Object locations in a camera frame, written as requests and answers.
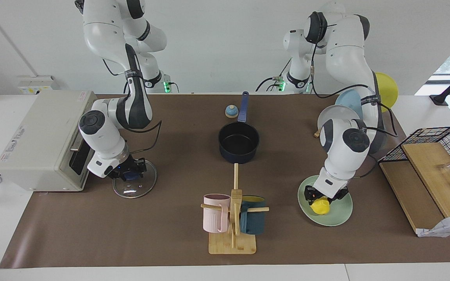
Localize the mint green plate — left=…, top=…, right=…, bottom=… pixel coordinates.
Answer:
left=298, top=174, right=354, bottom=227

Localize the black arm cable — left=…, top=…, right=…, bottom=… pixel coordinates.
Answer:
left=310, top=23, right=399, bottom=179
left=125, top=120, right=163, bottom=155

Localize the wooden mug tree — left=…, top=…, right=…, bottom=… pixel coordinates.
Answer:
left=201, top=163, right=270, bottom=255

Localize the pale grey plate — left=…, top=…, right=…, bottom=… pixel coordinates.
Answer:
left=318, top=105, right=361, bottom=132

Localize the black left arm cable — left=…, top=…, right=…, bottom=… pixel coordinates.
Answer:
left=310, top=23, right=399, bottom=179

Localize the black left base cable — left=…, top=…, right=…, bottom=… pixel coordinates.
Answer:
left=255, top=59, right=293, bottom=92

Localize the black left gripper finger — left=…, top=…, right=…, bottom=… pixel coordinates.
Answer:
left=330, top=187, right=349, bottom=202
left=304, top=185, right=320, bottom=203

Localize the dark blue saucepan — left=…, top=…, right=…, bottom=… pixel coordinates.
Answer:
left=218, top=91, right=260, bottom=164

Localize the white checked cloth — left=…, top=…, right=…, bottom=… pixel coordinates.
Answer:
left=416, top=213, right=450, bottom=238

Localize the dark teal mug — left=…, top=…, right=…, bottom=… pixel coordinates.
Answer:
left=240, top=195, right=266, bottom=235

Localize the brown table mat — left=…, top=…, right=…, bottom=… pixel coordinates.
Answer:
left=0, top=94, right=450, bottom=269

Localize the glass lid with blue knob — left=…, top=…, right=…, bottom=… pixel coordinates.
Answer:
left=112, top=159, right=158, bottom=199

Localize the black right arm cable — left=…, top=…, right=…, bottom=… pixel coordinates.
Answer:
left=125, top=120, right=163, bottom=155

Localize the yellow plate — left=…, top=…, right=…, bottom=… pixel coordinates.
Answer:
left=374, top=72, right=399, bottom=113

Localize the light blue plate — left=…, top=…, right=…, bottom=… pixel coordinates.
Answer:
left=335, top=89, right=364, bottom=118

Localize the cream toaster oven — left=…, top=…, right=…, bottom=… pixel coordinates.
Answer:
left=0, top=91, right=98, bottom=192

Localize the yellow lemon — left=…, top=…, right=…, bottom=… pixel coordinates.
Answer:
left=311, top=197, right=330, bottom=215

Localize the pink ribbed mug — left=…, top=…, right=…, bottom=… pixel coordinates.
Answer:
left=203, top=194, right=231, bottom=233

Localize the white power strip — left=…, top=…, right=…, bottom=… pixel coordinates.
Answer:
left=17, top=75, right=55, bottom=95

